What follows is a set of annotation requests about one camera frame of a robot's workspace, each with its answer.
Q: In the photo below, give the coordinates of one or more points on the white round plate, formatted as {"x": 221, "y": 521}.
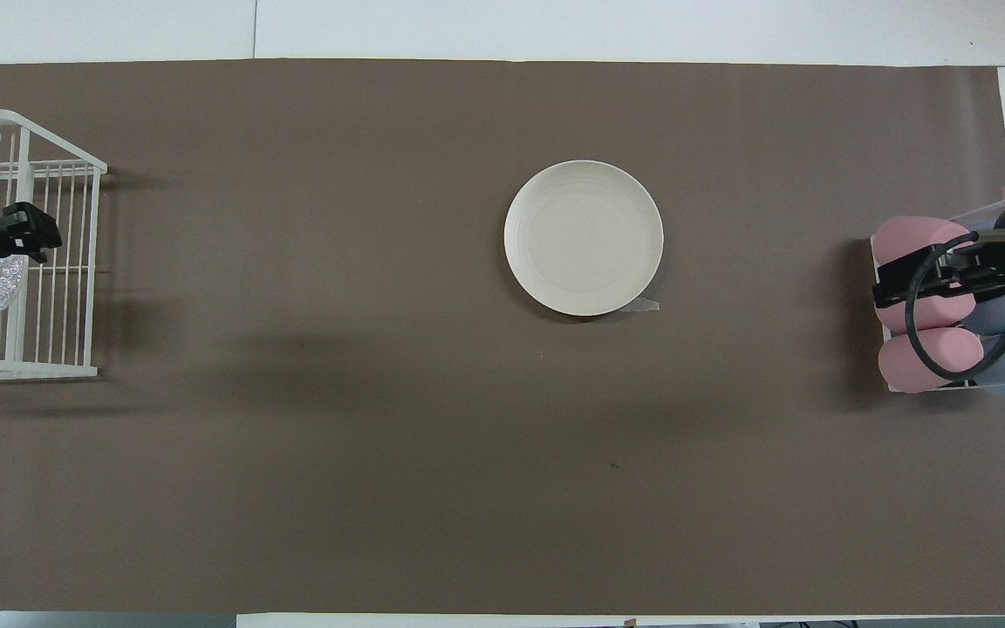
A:
{"x": 584, "y": 237}

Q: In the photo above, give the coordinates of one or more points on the pink foam cylinder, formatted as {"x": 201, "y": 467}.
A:
{"x": 904, "y": 240}
{"x": 947, "y": 353}
{"x": 939, "y": 316}

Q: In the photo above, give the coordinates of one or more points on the clear tape piece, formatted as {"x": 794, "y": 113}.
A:
{"x": 647, "y": 304}

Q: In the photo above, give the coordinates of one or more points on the brown table mat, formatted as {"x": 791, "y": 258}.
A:
{"x": 380, "y": 436}

